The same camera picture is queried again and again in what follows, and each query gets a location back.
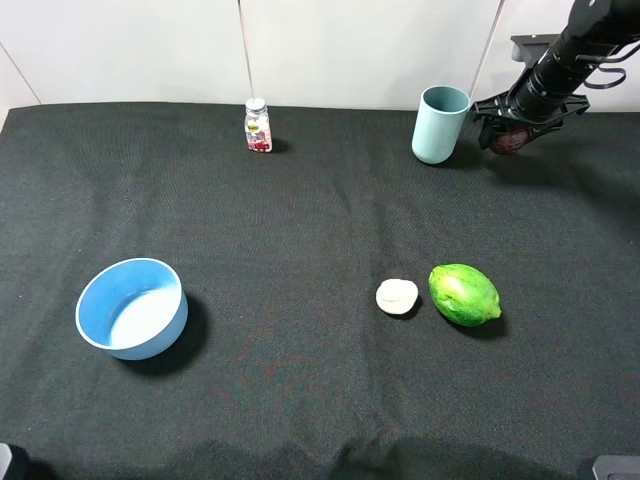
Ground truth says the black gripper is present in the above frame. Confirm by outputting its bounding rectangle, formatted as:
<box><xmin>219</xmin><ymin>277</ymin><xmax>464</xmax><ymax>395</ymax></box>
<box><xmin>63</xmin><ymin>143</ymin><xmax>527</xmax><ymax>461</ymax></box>
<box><xmin>472</xmin><ymin>29</ymin><xmax>621</xmax><ymax>150</ymax></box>

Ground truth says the dark red ball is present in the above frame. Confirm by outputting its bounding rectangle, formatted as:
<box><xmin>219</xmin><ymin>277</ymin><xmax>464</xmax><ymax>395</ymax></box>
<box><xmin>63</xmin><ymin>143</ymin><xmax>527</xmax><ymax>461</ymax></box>
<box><xmin>489</xmin><ymin>128</ymin><xmax>530</xmax><ymax>155</ymax></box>

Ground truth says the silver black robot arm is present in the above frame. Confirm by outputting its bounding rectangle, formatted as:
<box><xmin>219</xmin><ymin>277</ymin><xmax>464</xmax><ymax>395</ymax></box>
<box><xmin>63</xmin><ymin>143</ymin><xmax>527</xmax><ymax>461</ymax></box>
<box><xmin>472</xmin><ymin>0</ymin><xmax>639</xmax><ymax>155</ymax></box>

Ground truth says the white garlic-shaped object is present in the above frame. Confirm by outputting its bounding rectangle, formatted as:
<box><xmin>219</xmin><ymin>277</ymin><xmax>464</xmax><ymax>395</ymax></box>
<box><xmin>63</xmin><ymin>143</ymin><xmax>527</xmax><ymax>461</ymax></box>
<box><xmin>375</xmin><ymin>279</ymin><xmax>419</xmax><ymax>315</ymax></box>

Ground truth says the light blue cup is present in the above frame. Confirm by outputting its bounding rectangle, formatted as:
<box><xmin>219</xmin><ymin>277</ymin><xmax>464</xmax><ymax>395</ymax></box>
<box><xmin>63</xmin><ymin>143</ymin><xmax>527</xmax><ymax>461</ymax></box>
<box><xmin>411</xmin><ymin>85</ymin><xmax>471</xmax><ymax>165</ymax></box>

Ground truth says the green papaya fruit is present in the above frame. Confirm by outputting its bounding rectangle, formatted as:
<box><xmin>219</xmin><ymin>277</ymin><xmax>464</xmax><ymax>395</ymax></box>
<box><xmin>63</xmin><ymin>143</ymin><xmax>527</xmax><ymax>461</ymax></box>
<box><xmin>428</xmin><ymin>264</ymin><xmax>502</xmax><ymax>327</ymax></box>

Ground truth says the small candy bottle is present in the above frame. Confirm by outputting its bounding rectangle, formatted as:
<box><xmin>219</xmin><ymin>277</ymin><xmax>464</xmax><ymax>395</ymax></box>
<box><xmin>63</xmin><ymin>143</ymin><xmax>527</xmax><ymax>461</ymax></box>
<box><xmin>244</xmin><ymin>98</ymin><xmax>273</xmax><ymax>153</ymax></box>

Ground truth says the black table cloth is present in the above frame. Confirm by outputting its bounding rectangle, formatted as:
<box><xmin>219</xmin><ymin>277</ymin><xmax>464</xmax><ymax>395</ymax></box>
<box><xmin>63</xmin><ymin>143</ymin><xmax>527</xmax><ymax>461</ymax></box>
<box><xmin>1</xmin><ymin>104</ymin><xmax>639</xmax><ymax>479</ymax></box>

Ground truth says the blue bowl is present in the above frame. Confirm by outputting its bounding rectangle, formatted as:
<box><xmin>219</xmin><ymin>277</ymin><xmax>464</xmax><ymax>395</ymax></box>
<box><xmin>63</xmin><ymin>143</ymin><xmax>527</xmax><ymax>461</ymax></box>
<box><xmin>75</xmin><ymin>258</ymin><xmax>189</xmax><ymax>361</ymax></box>

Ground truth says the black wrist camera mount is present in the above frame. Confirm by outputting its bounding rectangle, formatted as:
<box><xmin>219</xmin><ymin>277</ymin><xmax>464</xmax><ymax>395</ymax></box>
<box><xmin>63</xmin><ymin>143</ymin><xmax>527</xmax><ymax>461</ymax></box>
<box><xmin>510</xmin><ymin>34</ymin><xmax>558</xmax><ymax>68</ymax></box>

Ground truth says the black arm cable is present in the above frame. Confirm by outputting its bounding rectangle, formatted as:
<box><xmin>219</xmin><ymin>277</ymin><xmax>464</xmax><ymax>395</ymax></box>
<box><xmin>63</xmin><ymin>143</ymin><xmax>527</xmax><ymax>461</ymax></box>
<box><xmin>574</xmin><ymin>47</ymin><xmax>640</xmax><ymax>92</ymax></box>

